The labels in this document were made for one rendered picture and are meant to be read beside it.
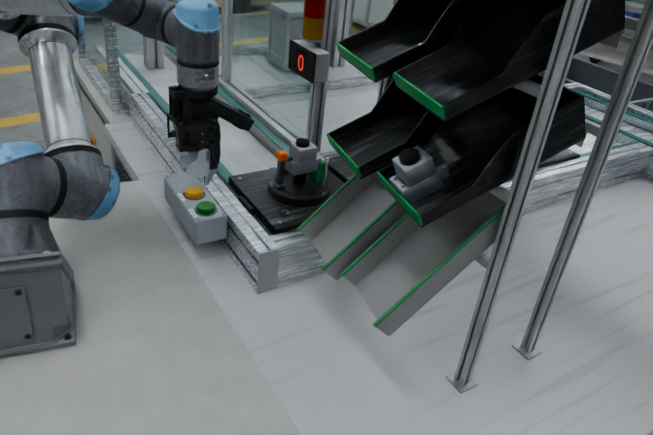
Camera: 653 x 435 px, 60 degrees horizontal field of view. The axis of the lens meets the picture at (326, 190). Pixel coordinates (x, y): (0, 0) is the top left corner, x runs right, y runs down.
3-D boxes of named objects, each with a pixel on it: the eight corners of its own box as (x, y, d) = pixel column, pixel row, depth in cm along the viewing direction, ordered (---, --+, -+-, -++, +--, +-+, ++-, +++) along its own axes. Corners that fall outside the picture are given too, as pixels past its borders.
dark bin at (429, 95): (444, 122, 72) (432, 72, 67) (395, 86, 82) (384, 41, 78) (625, 29, 75) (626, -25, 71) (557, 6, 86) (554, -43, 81)
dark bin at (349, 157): (360, 180, 90) (347, 143, 86) (329, 145, 101) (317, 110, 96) (508, 102, 94) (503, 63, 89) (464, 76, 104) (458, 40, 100)
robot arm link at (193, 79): (210, 54, 108) (226, 68, 102) (210, 78, 110) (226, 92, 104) (171, 57, 104) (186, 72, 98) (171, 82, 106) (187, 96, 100)
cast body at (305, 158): (292, 176, 123) (295, 147, 120) (283, 167, 126) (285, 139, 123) (325, 169, 127) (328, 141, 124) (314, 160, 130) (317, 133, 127)
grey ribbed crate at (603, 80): (609, 151, 260) (628, 104, 249) (507, 103, 305) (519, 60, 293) (661, 138, 281) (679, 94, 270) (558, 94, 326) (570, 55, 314)
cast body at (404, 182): (407, 207, 83) (395, 171, 79) (393, 192, 87) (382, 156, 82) (456, 181, 84) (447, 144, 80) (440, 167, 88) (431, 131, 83)
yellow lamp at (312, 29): (308, 41, 131) (310, 19, 129) (297, 35, 135) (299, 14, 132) (326, 40, 134) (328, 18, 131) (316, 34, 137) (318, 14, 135)
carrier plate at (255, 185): (275, 237, 115) (275, 228, 114) (227, 184, 133) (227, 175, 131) (370, 213, 127) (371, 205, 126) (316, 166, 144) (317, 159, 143)
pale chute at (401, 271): (389, 337, 88) (373, 326, 86) (355, 284, 99) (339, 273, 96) (525, 215, 86) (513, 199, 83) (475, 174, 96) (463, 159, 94)
